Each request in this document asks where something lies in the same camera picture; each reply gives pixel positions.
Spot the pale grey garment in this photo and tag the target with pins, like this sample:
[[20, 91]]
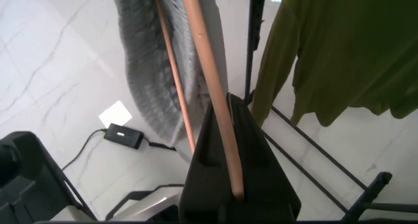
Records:
[[147, 54]]

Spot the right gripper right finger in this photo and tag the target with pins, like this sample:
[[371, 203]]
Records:
[[271, 191]]

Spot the black power adapter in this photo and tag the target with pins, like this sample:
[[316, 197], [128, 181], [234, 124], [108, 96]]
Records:
[[124, 136]]

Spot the black clothes rack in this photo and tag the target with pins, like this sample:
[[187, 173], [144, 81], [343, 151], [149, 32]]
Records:
[[253, 38]]

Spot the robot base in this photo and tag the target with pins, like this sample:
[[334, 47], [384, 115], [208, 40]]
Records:
[[32, 191]]

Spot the green sleeveless shirt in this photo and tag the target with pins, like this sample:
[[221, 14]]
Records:
[[343, 54]]

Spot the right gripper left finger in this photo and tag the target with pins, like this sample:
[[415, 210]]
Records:
[[202, 185]]

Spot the pink clothes hanger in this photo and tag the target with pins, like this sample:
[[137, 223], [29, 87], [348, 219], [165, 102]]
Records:
[[209, 64]]

